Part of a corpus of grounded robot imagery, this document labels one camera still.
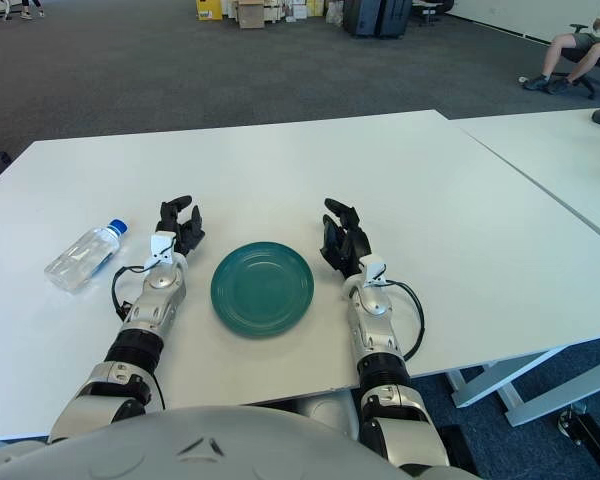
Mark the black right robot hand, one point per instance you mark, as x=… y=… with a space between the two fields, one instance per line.
x=345 y=245

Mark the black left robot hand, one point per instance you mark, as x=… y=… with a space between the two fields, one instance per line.
x=185 y=235

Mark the clear bottle with blue cap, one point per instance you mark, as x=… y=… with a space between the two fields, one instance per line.
x=80 y=257

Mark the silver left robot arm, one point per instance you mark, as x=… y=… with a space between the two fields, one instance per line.
x=152 y=305

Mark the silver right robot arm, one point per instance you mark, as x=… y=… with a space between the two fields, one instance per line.
x=375 y=320

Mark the green round plate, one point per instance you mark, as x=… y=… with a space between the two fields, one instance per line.
x=262 y=290

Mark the grey robot torso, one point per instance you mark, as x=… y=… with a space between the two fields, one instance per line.
x=205 y=450

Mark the yellow box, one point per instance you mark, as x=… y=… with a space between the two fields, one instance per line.
x=209 y=10

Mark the brown cardboard box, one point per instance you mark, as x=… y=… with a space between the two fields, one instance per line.
x=250 y=15

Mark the clear plastic bag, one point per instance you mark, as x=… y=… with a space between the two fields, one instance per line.
x=335 y=12

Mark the stack of white boxes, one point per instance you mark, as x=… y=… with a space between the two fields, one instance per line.
x=295 y=10

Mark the seated person in shorts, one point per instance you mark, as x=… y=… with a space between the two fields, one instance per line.
x=555 y=50

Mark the black office chair under person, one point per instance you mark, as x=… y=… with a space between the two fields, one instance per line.
x=592 y=87

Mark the black stand with caster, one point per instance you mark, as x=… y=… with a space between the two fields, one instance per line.
x=587 y=435

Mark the white table leg frame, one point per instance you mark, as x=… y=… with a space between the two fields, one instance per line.
x=480 y=390

